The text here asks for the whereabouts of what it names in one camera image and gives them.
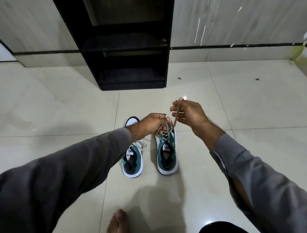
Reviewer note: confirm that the white shoelace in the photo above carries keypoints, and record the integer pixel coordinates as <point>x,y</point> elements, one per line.
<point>138,145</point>
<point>174,123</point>

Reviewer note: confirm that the person's black trouser leg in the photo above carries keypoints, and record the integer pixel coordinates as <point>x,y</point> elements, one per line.
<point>220,229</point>

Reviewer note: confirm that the black shoe rack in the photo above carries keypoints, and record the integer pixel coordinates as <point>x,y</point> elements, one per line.
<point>129,76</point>

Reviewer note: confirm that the person's bare foot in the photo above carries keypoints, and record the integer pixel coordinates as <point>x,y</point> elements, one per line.
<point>118,223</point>

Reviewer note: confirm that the person's left forearm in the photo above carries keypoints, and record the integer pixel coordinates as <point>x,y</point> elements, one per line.
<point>60,172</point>

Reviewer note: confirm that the person's right hand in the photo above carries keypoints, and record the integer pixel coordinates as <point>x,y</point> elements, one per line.
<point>192,115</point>

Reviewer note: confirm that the green white sneaker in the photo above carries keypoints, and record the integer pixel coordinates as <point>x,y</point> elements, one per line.
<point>138,163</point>
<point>160,159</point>

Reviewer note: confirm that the person's left hand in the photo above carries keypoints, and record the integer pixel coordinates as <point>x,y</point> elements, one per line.
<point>151,124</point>

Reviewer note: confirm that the person's right forearm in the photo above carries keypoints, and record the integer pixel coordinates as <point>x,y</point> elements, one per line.
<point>251,172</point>

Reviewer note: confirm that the white door panel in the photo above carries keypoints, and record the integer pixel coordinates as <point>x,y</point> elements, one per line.
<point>6,54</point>

